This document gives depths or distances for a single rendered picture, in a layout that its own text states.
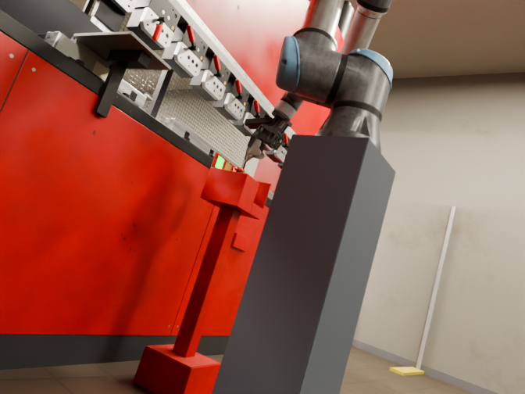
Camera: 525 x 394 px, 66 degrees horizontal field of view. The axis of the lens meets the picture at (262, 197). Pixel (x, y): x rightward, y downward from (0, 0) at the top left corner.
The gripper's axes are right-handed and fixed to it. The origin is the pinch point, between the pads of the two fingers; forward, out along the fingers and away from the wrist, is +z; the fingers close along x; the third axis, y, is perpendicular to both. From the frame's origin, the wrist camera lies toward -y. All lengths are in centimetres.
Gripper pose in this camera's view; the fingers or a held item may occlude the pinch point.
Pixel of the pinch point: (245, 157)
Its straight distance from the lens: 150.0
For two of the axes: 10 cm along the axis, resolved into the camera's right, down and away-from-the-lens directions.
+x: 3.9, 2.9, 8.7
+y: 7.2, 5.0, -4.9
